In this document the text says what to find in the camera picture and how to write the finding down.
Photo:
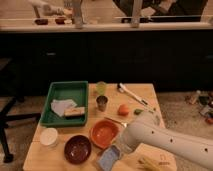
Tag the dark red background bowl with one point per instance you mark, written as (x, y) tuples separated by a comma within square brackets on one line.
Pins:
[(41, 21)]

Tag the green cucumber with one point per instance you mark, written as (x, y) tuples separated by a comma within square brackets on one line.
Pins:
[(138, 111)]

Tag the purple bowl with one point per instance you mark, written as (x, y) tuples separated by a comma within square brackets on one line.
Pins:
[(77, 149)]

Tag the white cloth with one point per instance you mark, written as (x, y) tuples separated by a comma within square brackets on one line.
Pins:
[(59, 106)]

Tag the white handled spatula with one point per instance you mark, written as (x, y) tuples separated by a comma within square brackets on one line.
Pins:
[(122, 88)]

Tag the green translucent cup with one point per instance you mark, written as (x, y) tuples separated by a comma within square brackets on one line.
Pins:
[(101, 87)]

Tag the wooden block brush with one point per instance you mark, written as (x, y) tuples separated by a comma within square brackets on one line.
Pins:
[(77, 111)]

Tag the orange bowl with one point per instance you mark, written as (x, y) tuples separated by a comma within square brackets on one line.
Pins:
[(103, 132)]

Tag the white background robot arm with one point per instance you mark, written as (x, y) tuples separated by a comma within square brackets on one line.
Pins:
[(47, 8)]

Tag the yellow banana toy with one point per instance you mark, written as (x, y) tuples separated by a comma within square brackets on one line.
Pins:
[(148, 164)]

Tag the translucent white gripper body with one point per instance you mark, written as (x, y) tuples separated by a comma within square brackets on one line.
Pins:
[(121, 145)]

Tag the black office chair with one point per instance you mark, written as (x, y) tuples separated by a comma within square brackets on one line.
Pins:
[(5, 118)]

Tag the orange fruit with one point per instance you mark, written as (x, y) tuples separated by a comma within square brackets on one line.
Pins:
[(123, 110)]

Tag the blue sponge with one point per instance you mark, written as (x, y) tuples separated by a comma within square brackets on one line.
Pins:
[(109, 158)]

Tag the green plastic tray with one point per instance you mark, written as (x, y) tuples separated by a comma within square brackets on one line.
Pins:
[(75, 90)]

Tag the white cup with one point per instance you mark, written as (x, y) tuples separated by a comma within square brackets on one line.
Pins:
[(49, 137)]

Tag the brown background bowl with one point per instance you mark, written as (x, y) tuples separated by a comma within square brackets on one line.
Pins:
[(60, 20)]

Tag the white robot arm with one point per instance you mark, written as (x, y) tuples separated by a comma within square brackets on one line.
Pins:
[(146, 129)]

